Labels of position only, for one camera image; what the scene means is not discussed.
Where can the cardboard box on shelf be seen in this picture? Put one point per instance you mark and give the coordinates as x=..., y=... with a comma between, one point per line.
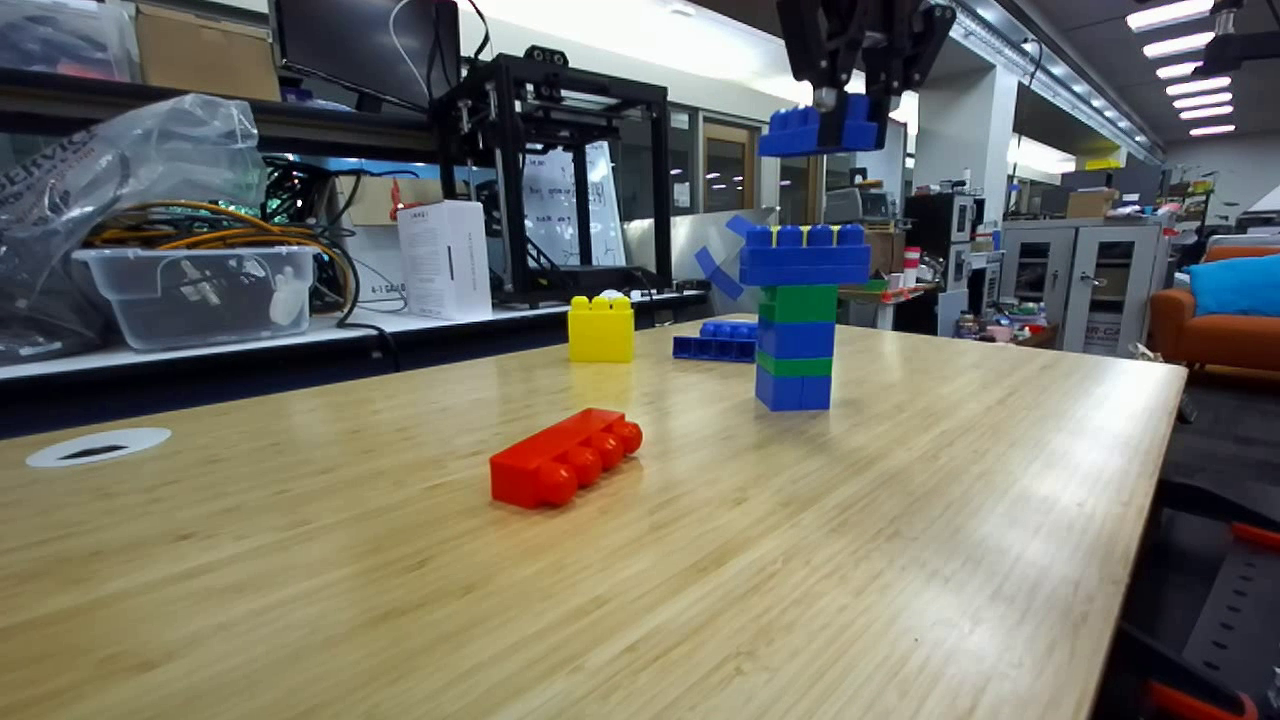
x=204, y=55

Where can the black red chair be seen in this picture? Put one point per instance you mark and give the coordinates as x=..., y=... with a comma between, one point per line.
x=1201, y=627

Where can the ceiling light panel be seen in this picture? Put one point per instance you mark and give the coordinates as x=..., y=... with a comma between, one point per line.
x=1201, y=86
x=1184, y=47
x=1182, y=18

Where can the white workbench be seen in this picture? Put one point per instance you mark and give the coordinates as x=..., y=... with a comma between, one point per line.
x=400, y=327

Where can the blue green stacked block tower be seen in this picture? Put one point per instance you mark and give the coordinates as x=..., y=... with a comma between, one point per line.
x=793, y=384

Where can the clear plastic bag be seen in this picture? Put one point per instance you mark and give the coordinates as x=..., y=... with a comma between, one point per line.
x=162, y=155

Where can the long blue toy block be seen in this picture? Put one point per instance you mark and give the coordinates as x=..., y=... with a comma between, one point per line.
x=786, y=132
x=801, y=263

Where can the long red toy block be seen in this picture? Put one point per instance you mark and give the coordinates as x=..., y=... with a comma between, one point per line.
x=563, y=460

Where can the blue slanted bar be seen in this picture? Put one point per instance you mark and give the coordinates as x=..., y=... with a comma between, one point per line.
x=720, y=275

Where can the orange couch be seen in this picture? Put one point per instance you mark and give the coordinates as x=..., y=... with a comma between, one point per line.
x=1204, y=341

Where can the yellow toy block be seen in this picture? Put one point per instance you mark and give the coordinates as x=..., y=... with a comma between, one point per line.
x=601, y=332

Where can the wide blue toy block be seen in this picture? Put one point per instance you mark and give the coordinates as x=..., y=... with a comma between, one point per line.
x=731, y=327

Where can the white cardboard box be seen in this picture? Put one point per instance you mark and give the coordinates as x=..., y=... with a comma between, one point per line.
x=445, y=263

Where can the black 3D printer frame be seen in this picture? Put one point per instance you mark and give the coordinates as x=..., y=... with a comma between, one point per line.
x=511, y=172

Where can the clear plastic storage bin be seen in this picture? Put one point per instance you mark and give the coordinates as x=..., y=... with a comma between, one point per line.
x=186, y=300

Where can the grey cabinet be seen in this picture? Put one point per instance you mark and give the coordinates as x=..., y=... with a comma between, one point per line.
x=1083, y=286

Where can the black monitor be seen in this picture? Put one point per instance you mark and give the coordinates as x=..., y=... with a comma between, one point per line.
x=362, y=47

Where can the narrow blue toy block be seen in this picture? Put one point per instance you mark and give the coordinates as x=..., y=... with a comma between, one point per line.
x=706, y=348

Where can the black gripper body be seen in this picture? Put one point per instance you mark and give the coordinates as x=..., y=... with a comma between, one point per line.
x=867, y=35

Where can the blue cushion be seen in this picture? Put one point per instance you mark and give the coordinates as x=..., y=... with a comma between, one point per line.
x=1241, y=286

